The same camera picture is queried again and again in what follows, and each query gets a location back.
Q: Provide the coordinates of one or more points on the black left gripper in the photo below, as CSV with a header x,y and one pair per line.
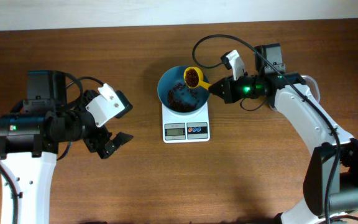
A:
x,y
95,139

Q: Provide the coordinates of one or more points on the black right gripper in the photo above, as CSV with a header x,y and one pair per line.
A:
x,y
229,89

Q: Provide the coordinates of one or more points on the yellow measuring scoop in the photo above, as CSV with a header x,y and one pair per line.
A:
x,y
194,78

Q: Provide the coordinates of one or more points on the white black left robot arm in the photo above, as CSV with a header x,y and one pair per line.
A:
x,y
57,109

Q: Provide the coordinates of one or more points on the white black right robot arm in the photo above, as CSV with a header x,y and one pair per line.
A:
x,y
330,187

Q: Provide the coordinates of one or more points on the teal plastic bowl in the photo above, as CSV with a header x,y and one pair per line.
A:
x,y
176,95

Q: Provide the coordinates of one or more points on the white digital kitchen scale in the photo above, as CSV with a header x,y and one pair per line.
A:
x,y
185,127

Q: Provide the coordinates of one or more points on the clear container of red beans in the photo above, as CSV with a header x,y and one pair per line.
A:
x,y
312,84

